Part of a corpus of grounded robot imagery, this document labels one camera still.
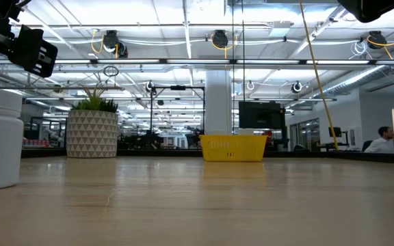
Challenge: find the black hanging cable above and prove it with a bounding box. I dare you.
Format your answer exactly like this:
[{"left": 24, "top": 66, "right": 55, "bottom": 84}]
[
  {"left": 241, "top": 0, "right": 246, "bottom": 103},
  {"left": 231, "top": 0, "right": 235, "bottom": 136}
]

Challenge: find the black frame rig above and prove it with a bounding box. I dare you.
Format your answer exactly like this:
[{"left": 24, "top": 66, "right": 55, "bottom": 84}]
[{"left": 150, "top": 85, "right": 206, "bottom": 137}]

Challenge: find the white building column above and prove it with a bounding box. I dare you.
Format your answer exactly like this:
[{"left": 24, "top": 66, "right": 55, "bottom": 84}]
[{"left": 205, "top": 70, "right": 233, "bottom": 136}]

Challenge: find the person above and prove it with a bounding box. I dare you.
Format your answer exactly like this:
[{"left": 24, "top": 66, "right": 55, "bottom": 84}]
[{"left": 364, "top": 126, "right": 394, "bottom": 154}]

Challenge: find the yellow plastic basket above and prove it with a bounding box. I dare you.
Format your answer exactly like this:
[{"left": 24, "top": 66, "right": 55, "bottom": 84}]
[{"left": 198, "top": 134, "right": 269, "bottom": 163}]

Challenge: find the green plant in patterned pot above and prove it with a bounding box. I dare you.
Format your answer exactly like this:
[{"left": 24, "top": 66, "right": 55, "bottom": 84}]
[{"left": 66, "top": 81, "right": 119, "bottom": 159}]

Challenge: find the yellow hanging cable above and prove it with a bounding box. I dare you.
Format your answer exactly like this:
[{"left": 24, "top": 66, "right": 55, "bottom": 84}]
[{"left": 298, "top": 0, "right": 339, "bottom": 151}]

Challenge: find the black ceiling cable reel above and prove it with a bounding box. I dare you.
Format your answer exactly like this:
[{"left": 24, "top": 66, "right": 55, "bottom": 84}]
[
  {"left": 366, "top": 27, "right": 394, "bottom": 61},
  {"left": 209, "top": 29, "right": 239, "bottom": 59},
  {"left": 90, "top": 29, "right": 129, "bottom": 59}
]

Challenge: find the black aluminium table frame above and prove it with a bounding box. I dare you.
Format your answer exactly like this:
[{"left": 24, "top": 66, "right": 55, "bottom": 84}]
[{"left": 21, "top": 148, "right": 394, "bottom": 165}]

